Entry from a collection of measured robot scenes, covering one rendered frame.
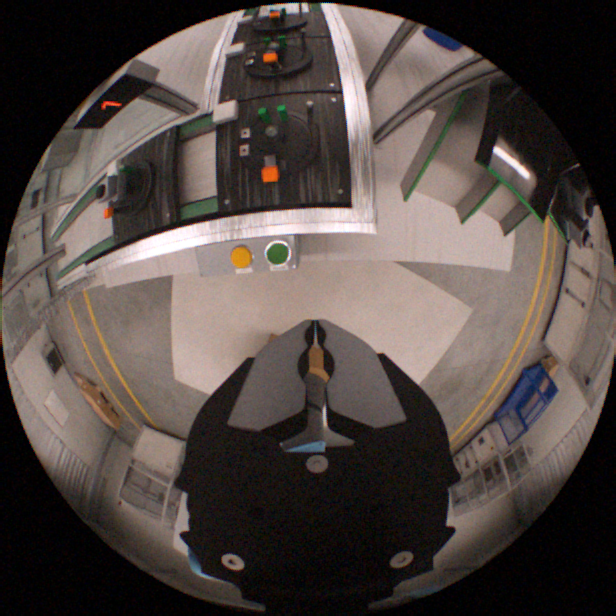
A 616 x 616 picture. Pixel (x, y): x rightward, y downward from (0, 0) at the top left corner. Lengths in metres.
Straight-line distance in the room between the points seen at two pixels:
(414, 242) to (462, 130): 0.33
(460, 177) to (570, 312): 3.83
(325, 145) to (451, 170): 0.21
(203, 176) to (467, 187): 0.51
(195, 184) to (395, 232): 0.47
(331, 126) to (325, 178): 0.11
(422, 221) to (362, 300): 0.26
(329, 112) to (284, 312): 0.48
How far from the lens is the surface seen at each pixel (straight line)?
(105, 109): 0.36
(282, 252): 0.38
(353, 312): 0.56
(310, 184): 0.38
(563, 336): 4.16
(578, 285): 4.08
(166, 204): 0.48
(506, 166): 0.26
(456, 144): 0.36
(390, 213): 0.52
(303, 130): 0.38
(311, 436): 0.47
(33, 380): 8.35
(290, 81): 0.47
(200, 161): 0.51
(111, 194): 0.47
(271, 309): 0.56
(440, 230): 0.59
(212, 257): 0.44
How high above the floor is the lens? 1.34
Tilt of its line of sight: 62 degrees down
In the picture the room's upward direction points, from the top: 179 degrees counter-clockwise
